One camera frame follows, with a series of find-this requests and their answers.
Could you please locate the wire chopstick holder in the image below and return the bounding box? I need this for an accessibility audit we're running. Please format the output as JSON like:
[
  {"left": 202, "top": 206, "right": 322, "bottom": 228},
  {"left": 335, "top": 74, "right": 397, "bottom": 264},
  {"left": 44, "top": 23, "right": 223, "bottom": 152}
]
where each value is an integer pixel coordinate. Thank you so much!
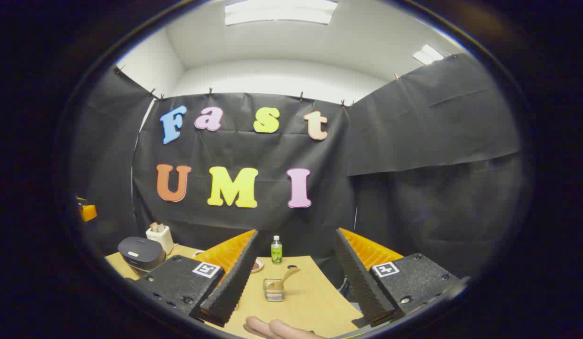
[{"left": 263, "top": 278, "right": 285, "bottom": 302}]

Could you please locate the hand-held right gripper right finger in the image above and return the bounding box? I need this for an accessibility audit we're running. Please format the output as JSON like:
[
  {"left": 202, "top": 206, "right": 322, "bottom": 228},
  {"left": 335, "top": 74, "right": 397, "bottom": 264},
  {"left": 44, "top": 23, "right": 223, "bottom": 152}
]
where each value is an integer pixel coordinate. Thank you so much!
[{"left": 333, "top": 228, "right": 470, "bottom": 328}]

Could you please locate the black and silver rice cooker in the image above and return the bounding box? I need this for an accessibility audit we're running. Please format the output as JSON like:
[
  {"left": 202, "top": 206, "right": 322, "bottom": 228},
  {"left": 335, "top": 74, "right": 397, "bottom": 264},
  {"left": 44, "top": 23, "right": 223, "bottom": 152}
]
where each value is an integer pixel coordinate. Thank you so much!
[{"left": 118, "top": 237, "right": 166, "bottom": 276}]

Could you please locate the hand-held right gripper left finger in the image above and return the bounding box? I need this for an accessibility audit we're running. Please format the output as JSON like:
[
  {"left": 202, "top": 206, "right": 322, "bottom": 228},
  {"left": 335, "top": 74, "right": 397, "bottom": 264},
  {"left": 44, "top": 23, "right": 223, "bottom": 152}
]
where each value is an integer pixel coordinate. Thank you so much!
[{"left": 130, "top": 229, "right": 261, "bottom": 327}]

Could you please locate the large ceiling light panel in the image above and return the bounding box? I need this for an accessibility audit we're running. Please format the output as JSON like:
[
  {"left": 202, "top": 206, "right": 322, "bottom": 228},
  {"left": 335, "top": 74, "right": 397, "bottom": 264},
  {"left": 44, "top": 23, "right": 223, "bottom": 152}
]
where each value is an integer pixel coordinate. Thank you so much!
[{"left": 225, "top": 0, "right": 338, "bottom": 25}]

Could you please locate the black backdrop cloth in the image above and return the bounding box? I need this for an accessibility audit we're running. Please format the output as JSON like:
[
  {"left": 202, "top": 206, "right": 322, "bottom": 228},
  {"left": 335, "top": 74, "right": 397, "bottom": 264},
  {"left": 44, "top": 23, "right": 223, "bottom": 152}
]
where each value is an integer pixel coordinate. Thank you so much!
[{"left": 70, "top": 53, "right": 525, "bottom": 283}]

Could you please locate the white toaster with bread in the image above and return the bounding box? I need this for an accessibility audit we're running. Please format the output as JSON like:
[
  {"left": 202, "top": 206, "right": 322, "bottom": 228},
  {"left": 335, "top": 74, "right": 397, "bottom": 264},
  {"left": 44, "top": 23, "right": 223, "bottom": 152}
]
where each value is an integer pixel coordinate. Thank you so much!
[{"left": 146, "top": 222, "right": 174, "bottom": 255}]

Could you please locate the small ceiling light panel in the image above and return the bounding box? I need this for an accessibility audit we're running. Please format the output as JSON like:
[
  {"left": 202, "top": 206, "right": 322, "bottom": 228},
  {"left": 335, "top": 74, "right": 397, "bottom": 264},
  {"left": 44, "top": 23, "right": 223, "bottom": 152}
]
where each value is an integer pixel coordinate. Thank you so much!
[{"left": 413, "top": 45, "right": 445, "bottom": 65}]

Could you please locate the wooden spoon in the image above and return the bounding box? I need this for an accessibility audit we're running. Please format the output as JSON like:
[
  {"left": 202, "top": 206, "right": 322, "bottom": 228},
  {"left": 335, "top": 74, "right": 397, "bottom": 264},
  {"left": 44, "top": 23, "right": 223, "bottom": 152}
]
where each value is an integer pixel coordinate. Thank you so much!
[{"left": 268, "top": 267, "right": 302, "bottom": 290}]

